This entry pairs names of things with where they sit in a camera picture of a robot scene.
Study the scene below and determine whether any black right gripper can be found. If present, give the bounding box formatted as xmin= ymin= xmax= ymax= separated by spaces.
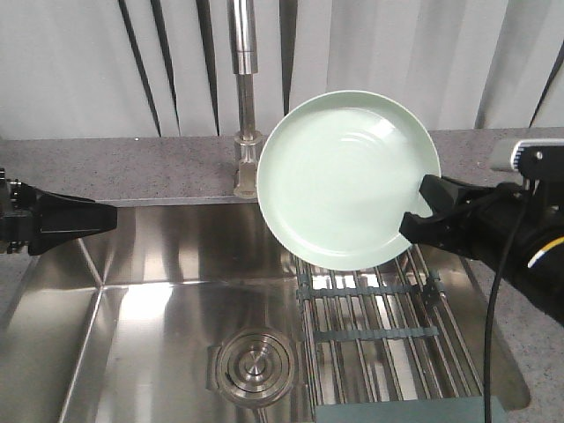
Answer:
xmin=399 ymin=174 xmax=563 ymax=269

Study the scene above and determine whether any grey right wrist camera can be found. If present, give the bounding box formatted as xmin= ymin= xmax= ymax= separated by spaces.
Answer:
xmin=489 ymin=138 xmax=563 ymax=182

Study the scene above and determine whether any black camera cable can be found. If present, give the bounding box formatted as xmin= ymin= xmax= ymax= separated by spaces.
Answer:
xmin=482 ymin=193 xmax=537 ymax=423

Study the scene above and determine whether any roll-up steel drying rack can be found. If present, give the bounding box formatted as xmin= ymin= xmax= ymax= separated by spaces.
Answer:
xmin=294 ymin=247 xmax=506 ymax=422

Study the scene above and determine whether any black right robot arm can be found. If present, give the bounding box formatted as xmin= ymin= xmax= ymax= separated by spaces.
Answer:
xmin=399 ymin=174 xmax=563 ymax=323

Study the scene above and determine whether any light green round plate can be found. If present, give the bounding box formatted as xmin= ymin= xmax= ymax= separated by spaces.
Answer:
xmin=256 ymin=90 xmax=442 ymax=271

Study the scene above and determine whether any round steel sink drain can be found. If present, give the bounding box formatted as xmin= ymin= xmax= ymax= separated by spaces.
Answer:
xmin=206 ymin=327 xmax=298 ymax=409

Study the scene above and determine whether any stainless steel sink basin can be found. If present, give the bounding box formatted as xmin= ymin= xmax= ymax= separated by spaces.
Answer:
xmin=0 ymin=197 xmax=532 ymax=423

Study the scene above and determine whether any white pleated curtain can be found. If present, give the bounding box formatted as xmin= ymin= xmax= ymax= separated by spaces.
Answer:
xmin=1 ymin=1 xmax=563 ymax=140

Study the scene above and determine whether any stainless steel faucet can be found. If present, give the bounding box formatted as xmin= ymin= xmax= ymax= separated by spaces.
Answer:
xmin=226 ymin=0 xmax=264 ymax=200

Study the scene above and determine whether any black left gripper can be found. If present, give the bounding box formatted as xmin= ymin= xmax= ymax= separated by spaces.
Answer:
xmin=1 ymin=169 xmax=118 ymax=256

